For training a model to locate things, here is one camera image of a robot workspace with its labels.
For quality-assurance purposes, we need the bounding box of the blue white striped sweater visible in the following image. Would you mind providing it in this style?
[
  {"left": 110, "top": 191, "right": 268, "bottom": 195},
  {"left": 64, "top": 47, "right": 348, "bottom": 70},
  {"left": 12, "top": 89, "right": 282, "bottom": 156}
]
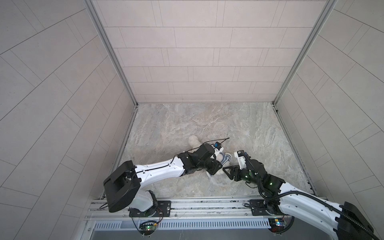
[{"left": 220, "top": 153, "right": 232, "bottom": 166}]

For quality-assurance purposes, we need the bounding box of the white teddy bear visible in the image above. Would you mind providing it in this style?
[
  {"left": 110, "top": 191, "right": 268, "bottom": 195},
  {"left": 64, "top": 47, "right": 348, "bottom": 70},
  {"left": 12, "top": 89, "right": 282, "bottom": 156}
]
[{"left": 205, "top": 152, "right": 231, "bottom": 188}]

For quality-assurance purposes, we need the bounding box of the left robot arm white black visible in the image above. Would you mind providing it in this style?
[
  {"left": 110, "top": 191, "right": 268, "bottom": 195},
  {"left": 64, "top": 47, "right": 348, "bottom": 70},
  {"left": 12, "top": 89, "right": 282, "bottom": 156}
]
[{"left": 103, "top": 142, "right": 224, "bottom": 216}]

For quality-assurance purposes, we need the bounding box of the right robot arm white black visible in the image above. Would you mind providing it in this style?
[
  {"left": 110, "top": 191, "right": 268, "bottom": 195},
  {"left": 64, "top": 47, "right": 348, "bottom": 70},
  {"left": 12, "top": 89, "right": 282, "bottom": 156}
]
[{"left": 223, "top": 160, "right": 378, "bottom": 240}]

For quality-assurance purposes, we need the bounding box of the white ventilation grille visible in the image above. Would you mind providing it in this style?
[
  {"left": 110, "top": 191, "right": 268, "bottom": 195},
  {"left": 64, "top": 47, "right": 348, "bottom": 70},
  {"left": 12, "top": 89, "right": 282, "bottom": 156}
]
[{"left": 94, "top": 219, "right": 271, "bottom": 231}]

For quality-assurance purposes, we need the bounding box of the right green circuit board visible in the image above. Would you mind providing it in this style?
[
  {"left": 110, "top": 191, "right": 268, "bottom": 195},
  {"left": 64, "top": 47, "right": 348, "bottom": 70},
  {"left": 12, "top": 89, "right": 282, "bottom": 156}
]
[{"left": 268, "top": 218, "right": 286, "bottom": 233}]

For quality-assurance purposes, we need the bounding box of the green circuit board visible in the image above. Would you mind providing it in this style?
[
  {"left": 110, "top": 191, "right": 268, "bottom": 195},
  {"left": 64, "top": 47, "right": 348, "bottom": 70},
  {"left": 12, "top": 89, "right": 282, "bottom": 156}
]
[
  {"left": 139, "top": 221, "right": 159, "bottom": 236},
  {"left": 268, "top": 218, "right": 286, "bottom": 233}
]

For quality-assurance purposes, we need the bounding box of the left green circuit board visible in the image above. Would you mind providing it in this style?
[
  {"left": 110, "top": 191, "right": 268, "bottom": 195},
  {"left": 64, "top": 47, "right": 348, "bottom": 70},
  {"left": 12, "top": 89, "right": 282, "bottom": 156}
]
[{"left": 139, "top": 221, "right": 159, "bottom": 236}]

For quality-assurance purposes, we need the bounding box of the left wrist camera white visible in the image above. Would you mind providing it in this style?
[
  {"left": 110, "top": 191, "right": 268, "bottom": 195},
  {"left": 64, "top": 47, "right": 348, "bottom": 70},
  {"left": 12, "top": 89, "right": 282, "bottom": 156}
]
[{"left": 213, "top": 142, "right": 224, "bottom": 152}]

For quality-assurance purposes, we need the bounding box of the aluminium mounting rail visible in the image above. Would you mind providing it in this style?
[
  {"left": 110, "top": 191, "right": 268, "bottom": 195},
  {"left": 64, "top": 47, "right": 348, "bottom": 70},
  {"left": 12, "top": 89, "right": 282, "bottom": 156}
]
[{"left": 85, "top": 196, "right": 281, "bottom": 221}]

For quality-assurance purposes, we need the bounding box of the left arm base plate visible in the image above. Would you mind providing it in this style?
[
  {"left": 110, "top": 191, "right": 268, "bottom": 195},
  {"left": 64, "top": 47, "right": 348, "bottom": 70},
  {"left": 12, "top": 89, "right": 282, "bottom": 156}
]
[{"left": 129, "top": 201, "right": 172, "bottom": 218}]

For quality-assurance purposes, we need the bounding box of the left corner aluminium post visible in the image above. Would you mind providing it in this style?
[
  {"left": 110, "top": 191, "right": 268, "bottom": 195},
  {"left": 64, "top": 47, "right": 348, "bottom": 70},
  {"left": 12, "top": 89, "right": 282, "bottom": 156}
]
[{"left": 84, "top": 0, "right": 139, "bottom": 108}]

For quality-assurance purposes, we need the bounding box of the corner aluminium post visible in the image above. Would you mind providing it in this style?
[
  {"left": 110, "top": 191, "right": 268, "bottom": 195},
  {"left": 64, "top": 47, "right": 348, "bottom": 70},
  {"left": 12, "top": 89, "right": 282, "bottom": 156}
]
[
  {"left": 273, "top": 0, "right": 337, "bottom": 108},
  {"left": 84, "top": 0, "right": 139, "bottom": 108}
]

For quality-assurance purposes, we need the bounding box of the right corner aluminium post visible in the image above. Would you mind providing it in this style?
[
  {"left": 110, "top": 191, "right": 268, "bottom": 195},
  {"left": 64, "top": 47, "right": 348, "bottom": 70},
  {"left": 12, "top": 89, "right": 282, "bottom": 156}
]
[{"left": 273, "top": 0, "right": 337, "bottom": 108}]

